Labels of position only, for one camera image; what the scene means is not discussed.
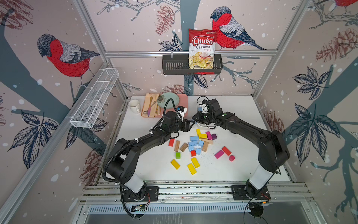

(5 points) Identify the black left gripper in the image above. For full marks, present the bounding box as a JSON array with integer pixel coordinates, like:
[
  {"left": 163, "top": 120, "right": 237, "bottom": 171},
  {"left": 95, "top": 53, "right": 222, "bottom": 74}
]
[{"left": 169, "top": 118, "right": 195, "bottom": 134}]

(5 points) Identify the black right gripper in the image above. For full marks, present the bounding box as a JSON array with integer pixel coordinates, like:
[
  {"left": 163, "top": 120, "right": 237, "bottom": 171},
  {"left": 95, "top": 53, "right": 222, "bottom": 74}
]
[{"left": 190, "top": 111, "right": 214, "bottom": 125}]

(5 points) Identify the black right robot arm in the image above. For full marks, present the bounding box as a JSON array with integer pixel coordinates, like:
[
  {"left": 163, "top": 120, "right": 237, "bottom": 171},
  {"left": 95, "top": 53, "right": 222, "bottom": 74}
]
[{"left": 192, "top": 99, "right": 291, "bottom": 199}]

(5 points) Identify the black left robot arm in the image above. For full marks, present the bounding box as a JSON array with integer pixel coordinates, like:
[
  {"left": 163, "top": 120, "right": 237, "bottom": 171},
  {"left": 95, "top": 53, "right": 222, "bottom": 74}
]
[{"left": 102, "top": 106, "right": 194, "bottom": 201}]

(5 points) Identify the white rectangular plastic bin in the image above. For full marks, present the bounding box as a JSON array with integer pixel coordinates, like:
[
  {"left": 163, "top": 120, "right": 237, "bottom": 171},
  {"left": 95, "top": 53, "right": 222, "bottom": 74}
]
[{"left": 196, "top": 122, "right": 216, "bottom": 130}]

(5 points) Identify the red rectangular block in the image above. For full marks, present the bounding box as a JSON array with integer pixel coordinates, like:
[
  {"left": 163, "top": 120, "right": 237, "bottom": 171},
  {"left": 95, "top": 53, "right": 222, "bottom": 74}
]
[{"left": 168, "top": 139, "right": 175, "bottom": 147}]

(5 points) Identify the tan wood block left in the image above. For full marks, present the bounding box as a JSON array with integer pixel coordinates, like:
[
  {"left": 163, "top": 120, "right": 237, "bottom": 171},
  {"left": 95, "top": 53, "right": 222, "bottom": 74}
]
[{"left": 174, "top": 141, "right": 180, "bottom": 152}]

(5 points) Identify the pink plastic tray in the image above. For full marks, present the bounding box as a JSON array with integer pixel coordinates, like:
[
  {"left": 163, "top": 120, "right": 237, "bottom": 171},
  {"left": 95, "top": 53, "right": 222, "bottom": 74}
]
[{"left": 145, "top": 93, "right": 188, "bottom": 118}]

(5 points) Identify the yellow striped block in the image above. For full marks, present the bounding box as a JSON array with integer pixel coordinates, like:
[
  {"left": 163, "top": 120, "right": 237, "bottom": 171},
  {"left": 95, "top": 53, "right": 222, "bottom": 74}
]
[{"left": 198, "top": 134, "right": 208, "bottom": 139}]

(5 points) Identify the magenta rectangular block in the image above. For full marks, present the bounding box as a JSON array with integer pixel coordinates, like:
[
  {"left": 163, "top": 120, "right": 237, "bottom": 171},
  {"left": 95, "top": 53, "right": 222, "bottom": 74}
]
[{"left": 206, "top": 131, "right": 213, "bottom": 140}]

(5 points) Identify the long light blue block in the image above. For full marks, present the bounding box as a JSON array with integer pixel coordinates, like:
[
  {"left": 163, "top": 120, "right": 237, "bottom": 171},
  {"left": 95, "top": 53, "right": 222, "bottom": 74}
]
[{"left": 190, "top": 136, "right": 199, "bottom": 141}]

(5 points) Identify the green floral plate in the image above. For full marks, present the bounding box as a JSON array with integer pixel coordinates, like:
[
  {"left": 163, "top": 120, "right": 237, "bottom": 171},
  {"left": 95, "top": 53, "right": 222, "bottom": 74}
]
[{"left": 157, "top": 92, "right": 180, "bottom": 108}]

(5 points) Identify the brown wood block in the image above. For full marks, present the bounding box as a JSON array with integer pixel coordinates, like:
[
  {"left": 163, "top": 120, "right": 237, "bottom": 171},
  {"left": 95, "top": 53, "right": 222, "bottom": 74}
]
[{"left": 180, "top": 142, "right": 188, "bottom": 152}]

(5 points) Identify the long blue block lower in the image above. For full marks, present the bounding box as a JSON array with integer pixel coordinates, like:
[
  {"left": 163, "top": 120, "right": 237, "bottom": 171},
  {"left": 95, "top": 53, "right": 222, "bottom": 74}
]
[{"left": 188, "top": 141, "right": 199, "bottom": 147}]

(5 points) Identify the pale wood block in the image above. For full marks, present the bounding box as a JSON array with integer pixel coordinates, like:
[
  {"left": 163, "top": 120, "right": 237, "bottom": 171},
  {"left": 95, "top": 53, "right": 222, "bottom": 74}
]
[{"left": 202, "top": 139, "right": 213, "bottom": 145}]

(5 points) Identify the natural wood block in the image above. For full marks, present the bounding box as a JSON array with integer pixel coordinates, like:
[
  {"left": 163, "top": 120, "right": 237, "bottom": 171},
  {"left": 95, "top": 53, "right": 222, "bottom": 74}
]
[{"left": 202, "top": 141, "right": 209, "bottom": 152}]

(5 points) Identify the red block right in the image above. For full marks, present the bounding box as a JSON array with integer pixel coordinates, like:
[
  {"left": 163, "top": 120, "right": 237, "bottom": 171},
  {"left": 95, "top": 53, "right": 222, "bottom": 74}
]
[{"left": 222, "top": 147, "right": 232, "bottom": 156}]

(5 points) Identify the white ceramic mug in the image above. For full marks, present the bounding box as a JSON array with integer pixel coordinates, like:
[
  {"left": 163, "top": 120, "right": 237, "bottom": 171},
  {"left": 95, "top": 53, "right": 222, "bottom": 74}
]
[{"left": 129, "top": 99, "right": 141, "bottom": 114}]

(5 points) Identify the yellow block front left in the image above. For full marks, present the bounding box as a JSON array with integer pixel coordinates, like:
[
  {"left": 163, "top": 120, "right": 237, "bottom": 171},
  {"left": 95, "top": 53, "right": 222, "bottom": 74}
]
[{"left": 171, "top": 159, "right": 180, "bottom": 170}]

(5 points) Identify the yellow block front right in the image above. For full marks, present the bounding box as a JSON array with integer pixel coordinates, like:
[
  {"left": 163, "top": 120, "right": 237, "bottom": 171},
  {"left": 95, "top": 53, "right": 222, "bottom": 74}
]
[{"left": 191, "top": 157, "right": 200, "bottom": 169}]

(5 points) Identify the yellow block front middle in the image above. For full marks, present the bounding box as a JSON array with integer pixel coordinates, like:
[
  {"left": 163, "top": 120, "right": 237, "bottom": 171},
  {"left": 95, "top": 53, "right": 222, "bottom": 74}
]
[{"left": 187, "top": 163, "right": 197, "bottom": 175}]

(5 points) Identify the Chuba cassava chips bag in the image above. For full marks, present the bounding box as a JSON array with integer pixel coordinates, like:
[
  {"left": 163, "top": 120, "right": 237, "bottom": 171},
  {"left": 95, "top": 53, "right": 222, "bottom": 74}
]
[{"left": 188, "top": 29, "right": 217, "bottom": 69}]

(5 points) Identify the purple handled spoon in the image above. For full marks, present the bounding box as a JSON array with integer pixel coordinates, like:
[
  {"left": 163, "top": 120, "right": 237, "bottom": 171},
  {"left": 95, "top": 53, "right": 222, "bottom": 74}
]
[{"left": 147, "top": 97, "right": 156, "bottom": 117}]

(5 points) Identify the black wire wall basket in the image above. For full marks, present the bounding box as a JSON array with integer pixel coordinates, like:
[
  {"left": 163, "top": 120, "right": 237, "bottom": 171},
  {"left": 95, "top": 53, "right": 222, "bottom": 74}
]
[{"left": 162, "top": 54, "right": 224, "bottom": 76}]

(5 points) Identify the white wire wall shelf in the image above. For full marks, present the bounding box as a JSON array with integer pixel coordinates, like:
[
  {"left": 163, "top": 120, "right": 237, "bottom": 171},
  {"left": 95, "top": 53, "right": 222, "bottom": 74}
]
[{"left": 70, "top": 68, "right": 119, "bottom": 128}]

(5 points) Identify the aluminium mounting rail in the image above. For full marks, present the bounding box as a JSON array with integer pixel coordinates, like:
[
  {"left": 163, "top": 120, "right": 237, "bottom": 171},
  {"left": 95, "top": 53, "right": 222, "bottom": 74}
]
[{"left": 79, "top": 182, "right": 313, "bottom": 204}]

